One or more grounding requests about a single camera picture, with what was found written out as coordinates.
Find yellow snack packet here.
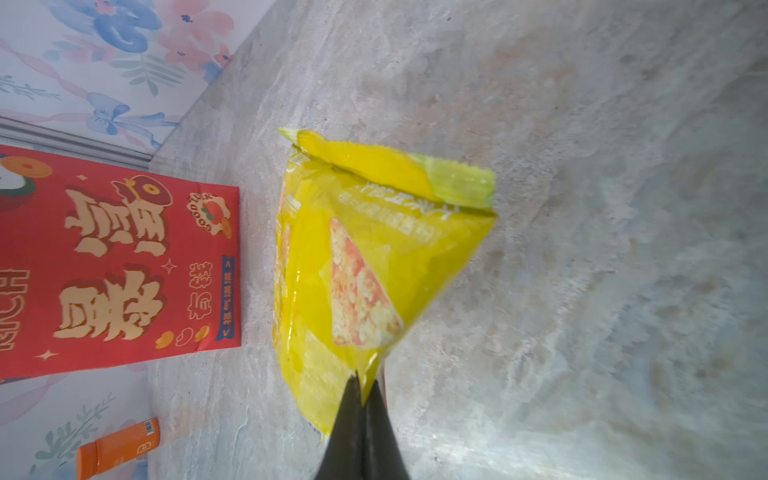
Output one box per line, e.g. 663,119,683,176
273,128,497,435

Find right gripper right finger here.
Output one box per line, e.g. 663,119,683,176
362,381,410,480

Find red paper gift bag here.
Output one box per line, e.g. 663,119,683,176
1,146,241,380

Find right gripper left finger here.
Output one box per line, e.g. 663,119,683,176
314,375,364,480

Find orange object by wall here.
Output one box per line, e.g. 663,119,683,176
76,418,160,480

